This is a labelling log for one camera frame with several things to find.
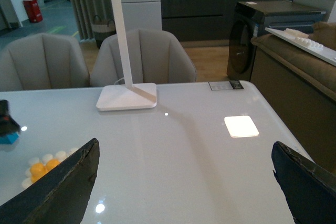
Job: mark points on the beige chair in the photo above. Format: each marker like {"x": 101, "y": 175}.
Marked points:
{"x": 156, "y": 56}
{"x": 43, "y": 61}

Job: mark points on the white studded base plate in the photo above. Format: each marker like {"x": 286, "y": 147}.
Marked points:
{"x": 60, "y": 155}

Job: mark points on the blue three-stud block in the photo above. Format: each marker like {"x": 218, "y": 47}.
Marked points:
{"x": 9, "y": 138}

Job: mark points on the black washing machine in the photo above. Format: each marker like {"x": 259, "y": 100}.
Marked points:
{"x": 251, "y": 20}

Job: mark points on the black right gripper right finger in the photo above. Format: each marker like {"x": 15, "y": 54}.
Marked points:
{"x": 308, "y": 188}

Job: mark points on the red bin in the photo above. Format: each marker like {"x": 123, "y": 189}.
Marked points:
{"x": 33, "y": 11}

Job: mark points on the beige chair right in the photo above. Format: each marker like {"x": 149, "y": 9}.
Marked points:
{"x": 156, "y": 56}

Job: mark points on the beige chair left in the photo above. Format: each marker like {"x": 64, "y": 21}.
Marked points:
{"x": 43, "y": 61}

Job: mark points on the white desk lamp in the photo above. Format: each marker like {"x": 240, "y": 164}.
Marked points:
{"x": 129, "y": 96}

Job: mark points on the yellow two-stud block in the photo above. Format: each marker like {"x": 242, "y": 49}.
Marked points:
{"x": 39, "y": 170}

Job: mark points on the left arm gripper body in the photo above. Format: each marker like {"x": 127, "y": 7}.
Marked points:
{"x": 8, "y": 124}

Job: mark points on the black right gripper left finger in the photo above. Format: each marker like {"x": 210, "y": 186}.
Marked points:
{"x": 62, "y": 195}

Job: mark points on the table label sticker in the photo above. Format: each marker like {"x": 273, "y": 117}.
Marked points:
{"x": 226, "y": 85}

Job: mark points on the white board on sofa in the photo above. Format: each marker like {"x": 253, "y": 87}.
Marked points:
{"x": 326, "y": 54}

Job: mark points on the olive brown sofa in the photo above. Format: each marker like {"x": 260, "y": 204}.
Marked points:
{"x": 301, "y": 89}

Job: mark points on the white studded plates on board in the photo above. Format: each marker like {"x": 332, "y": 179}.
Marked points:
{"x": 303, "y": 39}

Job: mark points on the woven basket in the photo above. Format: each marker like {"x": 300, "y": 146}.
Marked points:
{"x": 102, "y": 29}

